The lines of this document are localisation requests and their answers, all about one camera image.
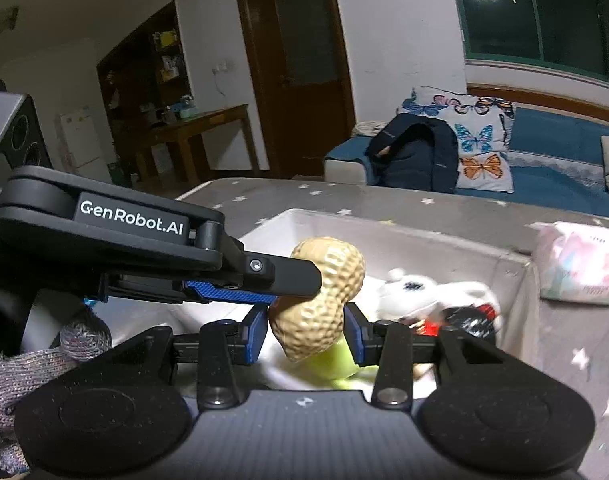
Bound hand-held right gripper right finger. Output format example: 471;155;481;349
343;304;506;409

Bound beige folded cloth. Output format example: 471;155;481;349
353;120;392;137

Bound white plush toy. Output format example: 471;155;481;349
375;268;501;327

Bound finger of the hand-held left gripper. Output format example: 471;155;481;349
182;236;323;307

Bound pink tissue pack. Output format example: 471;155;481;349
531;221;609;307

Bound white fridge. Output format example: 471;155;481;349
54;105;111;172

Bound blue sofa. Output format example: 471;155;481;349
323;105;609;222

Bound grey star-print tablecloth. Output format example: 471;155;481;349
174;177;609;480

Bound brown wooden table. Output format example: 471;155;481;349
133;104;261;187

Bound beige peanut toy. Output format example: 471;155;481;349
268;237;367;364

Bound dark wooden wall shelf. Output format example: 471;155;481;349
96;0;196;127

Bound butterfly print pillow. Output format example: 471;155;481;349
397;86;516;195

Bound dark window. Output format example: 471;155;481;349
447;0;609;87

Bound dark navy jacket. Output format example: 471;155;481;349
365;114;460;195

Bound white cardboard box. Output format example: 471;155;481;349
177;209;541;397

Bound person's left hand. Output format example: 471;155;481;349
0;305;113;476

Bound brown wooden door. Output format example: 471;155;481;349
231;0;358;181

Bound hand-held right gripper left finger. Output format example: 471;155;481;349
109;305;271;409

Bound yellow-green toy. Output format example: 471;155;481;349
304;334;381;387

